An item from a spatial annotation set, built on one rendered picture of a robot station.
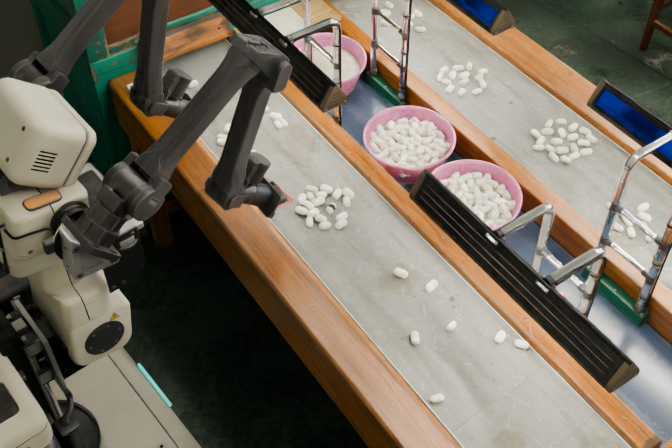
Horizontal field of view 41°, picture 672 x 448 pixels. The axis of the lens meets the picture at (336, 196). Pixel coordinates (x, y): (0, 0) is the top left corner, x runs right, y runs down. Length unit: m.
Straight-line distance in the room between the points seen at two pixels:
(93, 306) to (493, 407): 0.94
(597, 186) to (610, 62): 1.74
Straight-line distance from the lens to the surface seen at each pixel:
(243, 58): 1.79
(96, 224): 1.80
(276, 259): 2.29
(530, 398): 2.12
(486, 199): 2.49
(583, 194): 2.55
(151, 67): 2.29
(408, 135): 2.67
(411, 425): 2.02
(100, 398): 2.70
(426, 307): 2.23
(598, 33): 4.43
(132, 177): 1.81
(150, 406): 2.66
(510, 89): 2.84
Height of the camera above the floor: 2.53
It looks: 46 degrees down
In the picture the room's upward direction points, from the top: 1 degrees counter-clockwise
